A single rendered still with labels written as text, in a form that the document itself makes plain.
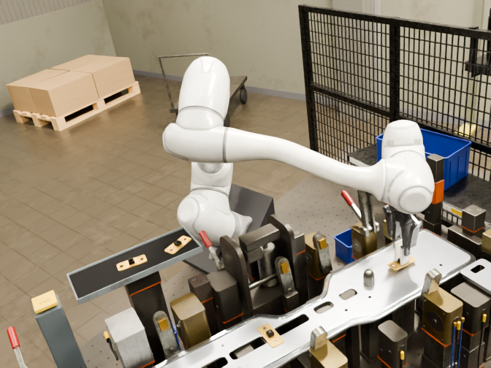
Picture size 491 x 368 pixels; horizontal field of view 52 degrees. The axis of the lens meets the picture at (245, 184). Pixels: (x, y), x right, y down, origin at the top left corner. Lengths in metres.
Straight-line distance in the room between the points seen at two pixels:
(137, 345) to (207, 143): 0.55
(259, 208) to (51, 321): 0.94
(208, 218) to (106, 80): 4.96
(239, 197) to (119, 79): 4.87
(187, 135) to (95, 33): 6.76
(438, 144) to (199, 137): 1.03
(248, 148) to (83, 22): 6.75
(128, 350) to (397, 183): 0.78
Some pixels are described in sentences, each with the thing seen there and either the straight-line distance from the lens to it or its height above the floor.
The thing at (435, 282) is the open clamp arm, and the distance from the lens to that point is 1.44.
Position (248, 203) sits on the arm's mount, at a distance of 2.10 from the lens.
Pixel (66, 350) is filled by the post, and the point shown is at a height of 1.00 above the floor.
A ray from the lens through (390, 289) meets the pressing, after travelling 1.53.
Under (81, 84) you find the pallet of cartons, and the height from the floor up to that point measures 0.41.
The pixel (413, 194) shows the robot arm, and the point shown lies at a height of 1.39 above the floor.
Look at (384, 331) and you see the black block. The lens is 1.43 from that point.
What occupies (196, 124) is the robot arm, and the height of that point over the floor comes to 1.51.
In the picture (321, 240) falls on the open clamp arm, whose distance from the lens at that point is 1.56.
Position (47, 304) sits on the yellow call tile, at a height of 1.16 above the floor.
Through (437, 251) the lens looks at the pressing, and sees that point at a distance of 1.68.
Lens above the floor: 2.01
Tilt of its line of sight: 29 degrees down
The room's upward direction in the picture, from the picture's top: 9 degrees counter-clockwise
